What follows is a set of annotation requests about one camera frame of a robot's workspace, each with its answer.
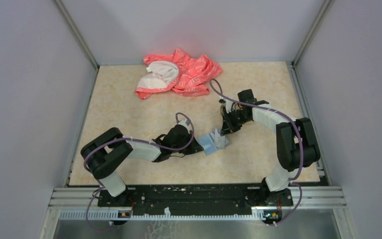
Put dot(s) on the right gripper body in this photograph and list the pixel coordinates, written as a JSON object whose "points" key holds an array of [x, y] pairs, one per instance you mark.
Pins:
{"points": [[238, 116]]}

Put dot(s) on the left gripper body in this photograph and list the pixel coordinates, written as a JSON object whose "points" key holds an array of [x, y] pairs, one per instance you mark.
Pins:
{"points": [[187, 140]]}

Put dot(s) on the grey credit card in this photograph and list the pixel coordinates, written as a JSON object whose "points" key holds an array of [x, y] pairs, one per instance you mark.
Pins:
{"points": [[219, 140]]}

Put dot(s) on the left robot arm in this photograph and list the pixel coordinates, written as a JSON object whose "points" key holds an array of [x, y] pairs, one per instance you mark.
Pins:
{"points": [[103, 155]]}

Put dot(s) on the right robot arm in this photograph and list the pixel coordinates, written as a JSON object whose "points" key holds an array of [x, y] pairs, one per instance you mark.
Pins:
{"points": [[296, 142]]}

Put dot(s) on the pink patterned cloth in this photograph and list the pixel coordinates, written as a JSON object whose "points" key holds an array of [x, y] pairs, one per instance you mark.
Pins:
{"points": [[178, 72]]}

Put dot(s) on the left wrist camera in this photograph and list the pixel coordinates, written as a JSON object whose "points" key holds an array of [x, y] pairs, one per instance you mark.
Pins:
{"points": [[186, 123]]}

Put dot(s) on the aluminium frame rail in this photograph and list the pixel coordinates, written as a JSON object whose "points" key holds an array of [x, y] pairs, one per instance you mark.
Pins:
{"points": [[81, 203]]}

